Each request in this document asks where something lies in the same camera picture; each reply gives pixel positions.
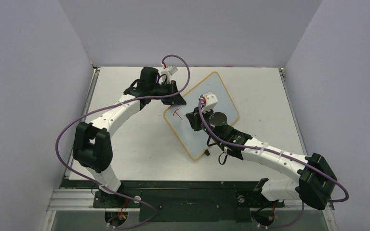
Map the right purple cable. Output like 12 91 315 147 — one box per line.
198 98 349 230

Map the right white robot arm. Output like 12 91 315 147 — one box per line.
185 108 337 210

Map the purple cable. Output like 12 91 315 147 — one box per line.
198 98 349 230
55 54 191 230

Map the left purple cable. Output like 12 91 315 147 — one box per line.
55 54 191 230

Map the yellow-framed whiteboard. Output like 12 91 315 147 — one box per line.
163 71 240 161

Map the aluminium frame rail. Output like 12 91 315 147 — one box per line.
46 188 336 212

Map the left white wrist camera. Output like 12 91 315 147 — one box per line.
160 66 178 83

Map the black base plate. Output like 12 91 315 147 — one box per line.
60 180 301 223

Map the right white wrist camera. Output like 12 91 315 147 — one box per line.
199 91 218 113

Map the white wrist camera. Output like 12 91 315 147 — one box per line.
160 66 178 83
199 91 218 113

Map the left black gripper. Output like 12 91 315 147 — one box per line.
150 81 186 106

